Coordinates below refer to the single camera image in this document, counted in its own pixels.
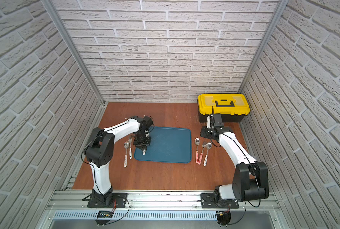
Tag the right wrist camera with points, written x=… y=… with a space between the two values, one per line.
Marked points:
x=214 y=121

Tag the teal plastic tray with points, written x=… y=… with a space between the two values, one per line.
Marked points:
x=168 y=145

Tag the white handle fork black print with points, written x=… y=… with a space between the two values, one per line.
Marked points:
x=130 y=147

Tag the pink strawberry handle spoon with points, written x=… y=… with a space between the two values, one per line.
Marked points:
x=197 y=142

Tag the left black controller board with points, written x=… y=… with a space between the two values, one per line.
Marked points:
x=104 y=217

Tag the pink strawberry handle fork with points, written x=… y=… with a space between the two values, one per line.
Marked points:
x=201 y=155

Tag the right aluminium corner post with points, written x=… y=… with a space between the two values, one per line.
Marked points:
x=264 y=41

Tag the white handle spoon black print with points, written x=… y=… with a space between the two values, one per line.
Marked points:
x=208 y=147

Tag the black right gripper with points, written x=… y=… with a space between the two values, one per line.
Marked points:
x=203 y=133

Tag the right black controller board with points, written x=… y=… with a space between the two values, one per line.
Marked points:
x=223 y=218

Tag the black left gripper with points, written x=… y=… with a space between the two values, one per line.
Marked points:
x=142 y=141

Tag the aluminium front rail frame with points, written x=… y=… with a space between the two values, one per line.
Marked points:
x=154 y=209

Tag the left aluminium corner post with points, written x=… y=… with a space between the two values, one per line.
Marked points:
x=53 y=12

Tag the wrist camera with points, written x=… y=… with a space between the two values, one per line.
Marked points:
x=148 y=122
x=214 y=121

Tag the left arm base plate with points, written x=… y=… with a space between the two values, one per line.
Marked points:
x=107 y=201

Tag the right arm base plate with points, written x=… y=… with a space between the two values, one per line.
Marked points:
x=212 y=201

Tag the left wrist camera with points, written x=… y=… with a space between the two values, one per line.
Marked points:
x=148 y=122

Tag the aluminium corner post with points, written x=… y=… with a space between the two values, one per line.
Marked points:
x=53 y=12
x=264 y=41

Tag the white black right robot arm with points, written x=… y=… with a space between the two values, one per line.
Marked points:
x=250 y=181

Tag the white red-dotted handle spoon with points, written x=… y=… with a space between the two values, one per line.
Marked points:
x=126 y=146

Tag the yellow and black toolbox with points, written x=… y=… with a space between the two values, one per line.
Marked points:
x=232 y=107

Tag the black controller board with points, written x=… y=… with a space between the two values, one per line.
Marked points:
x=223 y=218
x=104 y=217

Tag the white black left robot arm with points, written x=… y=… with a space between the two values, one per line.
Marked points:
x=100 y=149

